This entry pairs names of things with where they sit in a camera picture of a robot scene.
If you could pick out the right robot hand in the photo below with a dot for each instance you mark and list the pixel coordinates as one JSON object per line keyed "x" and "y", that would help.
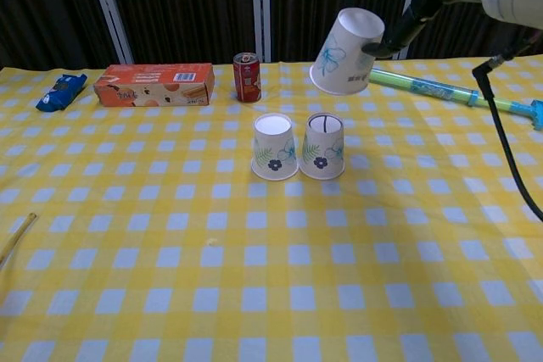
{"x": 418, "y": 1}

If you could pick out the paper cup with printed text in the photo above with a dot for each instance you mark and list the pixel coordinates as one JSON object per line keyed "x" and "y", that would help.
{"x": 343, "y": 57}

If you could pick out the floral white paper cup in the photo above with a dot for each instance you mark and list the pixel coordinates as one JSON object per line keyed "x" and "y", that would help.
{"x": 273, "y": 154}

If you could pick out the green and blue water gun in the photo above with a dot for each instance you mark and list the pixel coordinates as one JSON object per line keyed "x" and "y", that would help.
{"x": 428, "y": 87}

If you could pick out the paper cup with black line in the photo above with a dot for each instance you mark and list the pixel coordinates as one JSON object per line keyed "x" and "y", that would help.
{"x": 322, "y": 154}

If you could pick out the red soda can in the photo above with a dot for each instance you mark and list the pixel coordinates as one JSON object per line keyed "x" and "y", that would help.
{"x": 247, "y": 80}

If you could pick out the orange cardboard snack box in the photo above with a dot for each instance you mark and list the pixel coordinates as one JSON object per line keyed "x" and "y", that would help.
{"x": 152, "y": 82}

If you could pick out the yellow checked tablecloth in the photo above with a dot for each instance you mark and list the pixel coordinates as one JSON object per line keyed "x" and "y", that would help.
{"x": 254, "y": 260}

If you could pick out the blue cookie packet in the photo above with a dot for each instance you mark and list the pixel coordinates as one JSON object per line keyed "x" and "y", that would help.
{"x": 59, "y": 93}

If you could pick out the thin wooden stick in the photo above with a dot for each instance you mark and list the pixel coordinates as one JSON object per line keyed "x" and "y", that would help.
{"x": 17, "y": 237}

